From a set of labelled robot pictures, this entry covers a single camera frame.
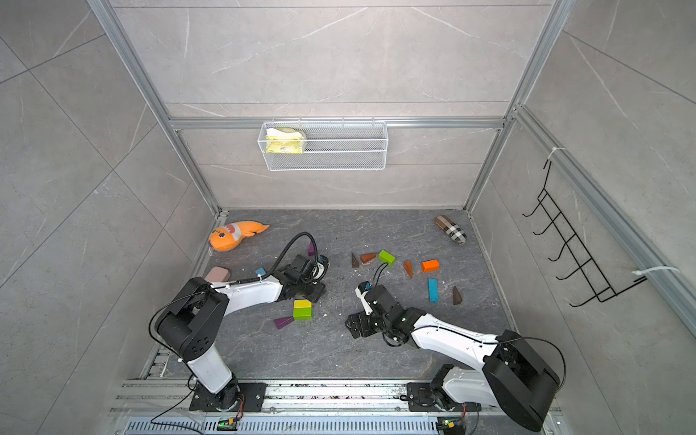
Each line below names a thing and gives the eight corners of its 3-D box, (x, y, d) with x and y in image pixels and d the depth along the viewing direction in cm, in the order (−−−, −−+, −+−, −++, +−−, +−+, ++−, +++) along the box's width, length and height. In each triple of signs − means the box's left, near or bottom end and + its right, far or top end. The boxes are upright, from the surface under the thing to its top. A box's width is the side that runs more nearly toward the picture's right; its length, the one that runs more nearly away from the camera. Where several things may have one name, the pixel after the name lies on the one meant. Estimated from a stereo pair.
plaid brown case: (457, 247, 109) (460, 242, 106) (432, 222, 118) (434, 217, 115) (467, 242, 111) (470, 236, 108) (441, 218, 120) (443, 212, 117)
